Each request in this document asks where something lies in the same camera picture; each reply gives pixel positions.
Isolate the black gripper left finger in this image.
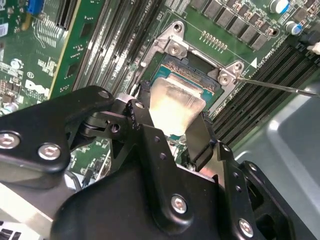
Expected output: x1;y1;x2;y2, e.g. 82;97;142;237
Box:
0;81;200;227

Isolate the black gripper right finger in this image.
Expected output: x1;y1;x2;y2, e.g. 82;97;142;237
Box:
186;113;320;240

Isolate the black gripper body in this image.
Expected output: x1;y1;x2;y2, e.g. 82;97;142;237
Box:
51;147;237;240

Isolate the silver topped CPU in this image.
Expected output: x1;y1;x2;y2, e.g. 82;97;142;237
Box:
148;59;221;141

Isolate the wire locking lever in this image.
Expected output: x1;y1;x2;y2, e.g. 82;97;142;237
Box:
236;76;320;96

